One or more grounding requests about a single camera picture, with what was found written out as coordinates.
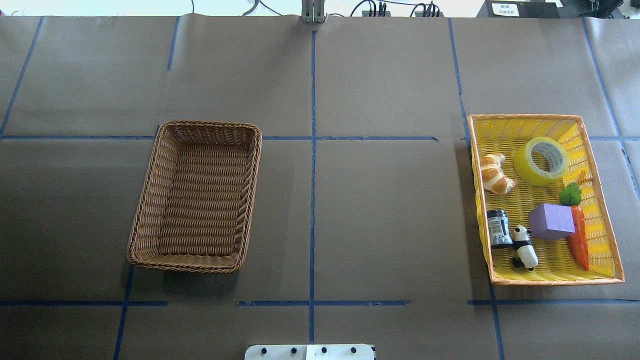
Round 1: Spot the yellow tape roll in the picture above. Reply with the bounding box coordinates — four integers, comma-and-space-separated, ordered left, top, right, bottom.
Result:
513, 137, 570, 186

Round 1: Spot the brown wicker basket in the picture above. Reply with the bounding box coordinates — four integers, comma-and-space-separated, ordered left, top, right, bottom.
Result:
126, 120, 263, 274

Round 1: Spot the yellow plastic basket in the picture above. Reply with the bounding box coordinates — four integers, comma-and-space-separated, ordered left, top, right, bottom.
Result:
467, 114, 626, 286

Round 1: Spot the toy croissant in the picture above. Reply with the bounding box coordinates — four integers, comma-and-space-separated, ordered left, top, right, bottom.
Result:
480, 152, 518, 195

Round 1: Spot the small dark jar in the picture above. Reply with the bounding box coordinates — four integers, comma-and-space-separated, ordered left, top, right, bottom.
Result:
486, 209, 514, 249

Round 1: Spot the toy panda figure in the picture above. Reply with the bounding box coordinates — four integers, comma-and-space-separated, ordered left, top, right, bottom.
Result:
511, 224, 539, 272

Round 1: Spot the purple cube block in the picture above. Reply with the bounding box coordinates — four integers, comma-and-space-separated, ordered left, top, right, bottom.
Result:
528, 203, 576, 240

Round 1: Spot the black box with label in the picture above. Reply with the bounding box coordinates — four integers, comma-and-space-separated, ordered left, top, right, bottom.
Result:
476, 0, 563, 19

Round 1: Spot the toy carrot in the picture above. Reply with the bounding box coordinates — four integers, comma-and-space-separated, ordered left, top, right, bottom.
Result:
558, 182, 590, 271

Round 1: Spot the aluminium frame post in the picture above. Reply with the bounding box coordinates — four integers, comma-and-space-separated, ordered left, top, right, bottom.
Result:
300, 0, 327, 24

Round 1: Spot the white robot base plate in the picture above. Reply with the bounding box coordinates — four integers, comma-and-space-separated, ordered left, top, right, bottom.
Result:
244, 343, 377, 360

